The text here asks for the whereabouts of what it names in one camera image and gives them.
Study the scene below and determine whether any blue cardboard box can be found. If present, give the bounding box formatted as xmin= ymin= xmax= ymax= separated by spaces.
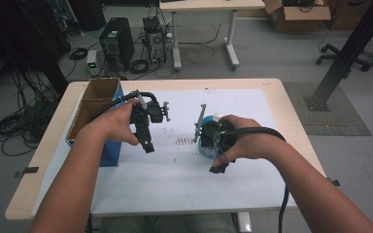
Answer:
xmin=65 ymin=77 xmax=125 ymax=168

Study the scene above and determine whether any white table leg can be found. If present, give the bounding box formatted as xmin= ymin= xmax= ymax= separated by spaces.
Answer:
xmin=237 ymin=212 xmax=253 ymax=233

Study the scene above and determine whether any black cable coil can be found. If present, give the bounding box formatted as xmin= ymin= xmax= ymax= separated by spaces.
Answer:
xmin=67 ymin=47 xmax=89 ymax=61
xmin=128 ymin=58 xmax=151 ymax=75

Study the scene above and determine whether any open computer case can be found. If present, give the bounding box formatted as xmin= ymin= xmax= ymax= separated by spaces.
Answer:
xmin=142 ymin=16 xmax=168 ymax=66

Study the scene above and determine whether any closed brown cardboard box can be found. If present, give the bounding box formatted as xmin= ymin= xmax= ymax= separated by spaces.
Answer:
xmin=323 ymin=0 xmax=373 ymax=32

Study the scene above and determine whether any open brown cardboard box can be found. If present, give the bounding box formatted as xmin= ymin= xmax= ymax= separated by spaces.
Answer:
xmin=263 ymin=0 xmax=332 ymax=33

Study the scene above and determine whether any black office chair base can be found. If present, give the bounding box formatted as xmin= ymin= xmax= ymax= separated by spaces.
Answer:
xmin=315 ymin=43 xmax=373 ymax=73

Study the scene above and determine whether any person's right hand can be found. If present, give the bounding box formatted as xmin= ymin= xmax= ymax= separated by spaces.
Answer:
xmin=213 ymin=114 xmax=288 ymax=168

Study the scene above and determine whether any blue round container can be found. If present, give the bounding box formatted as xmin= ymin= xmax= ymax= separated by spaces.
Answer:
xmin=197 ymin=114 xmax=223 ymax=160

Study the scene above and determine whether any grey floor mat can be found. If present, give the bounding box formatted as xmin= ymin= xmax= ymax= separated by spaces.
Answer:
xmin=283 ymin=82 xmax=373 ymax=137

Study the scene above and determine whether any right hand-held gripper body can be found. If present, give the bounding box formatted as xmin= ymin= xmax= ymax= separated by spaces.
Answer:
xmin=193 ymin=103 xmax=238 ymax=163

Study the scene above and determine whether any black metal post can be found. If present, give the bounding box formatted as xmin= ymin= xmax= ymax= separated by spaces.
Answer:
xmin=303 ymin=0 xmax=373 ymax=113

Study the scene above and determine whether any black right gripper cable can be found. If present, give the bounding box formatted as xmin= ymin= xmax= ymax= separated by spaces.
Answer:
xmin=220 ymin=126 xmax=290 ymax=233

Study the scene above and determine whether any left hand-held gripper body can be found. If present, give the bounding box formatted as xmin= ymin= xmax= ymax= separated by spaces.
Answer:
xmin=129 ymin=89 xmax=172 ymax=129

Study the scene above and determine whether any wooden table with white legs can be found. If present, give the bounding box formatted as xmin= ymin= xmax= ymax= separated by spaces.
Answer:
xmin=158 ymin=0 xmax=266 ymax=72

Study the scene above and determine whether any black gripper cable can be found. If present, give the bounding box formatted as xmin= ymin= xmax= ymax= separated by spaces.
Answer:
xmin=88 ymin=91 xmax=159 ymax=123
xmin=220 ymin=126 xmax=290 ymax=233

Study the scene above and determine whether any black computer tower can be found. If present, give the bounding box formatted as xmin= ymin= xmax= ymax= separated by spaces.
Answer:
xmin=99 ymin=17 xmax=136 ymax=71

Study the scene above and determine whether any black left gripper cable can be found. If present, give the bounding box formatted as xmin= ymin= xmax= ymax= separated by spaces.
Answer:
xmin=88 ymin=91 xmax=159 ymax=123

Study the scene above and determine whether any bundle of black floor cables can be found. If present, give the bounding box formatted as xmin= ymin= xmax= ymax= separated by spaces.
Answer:
xmin=0 ymin=69 xmax=62 ymax=157

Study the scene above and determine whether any white table mat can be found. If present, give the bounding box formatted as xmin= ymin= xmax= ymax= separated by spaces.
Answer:
xmin=30 ymin=88 xmax=297 ymax=217

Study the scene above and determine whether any small grey power supply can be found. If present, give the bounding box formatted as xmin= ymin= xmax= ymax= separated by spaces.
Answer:
xmin=86 ymin=50 xmax=98 ymax=78

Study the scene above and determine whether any person's left hand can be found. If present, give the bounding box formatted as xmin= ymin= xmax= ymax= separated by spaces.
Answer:
xmin=77 ymin=98 xmax=142 ymax=148

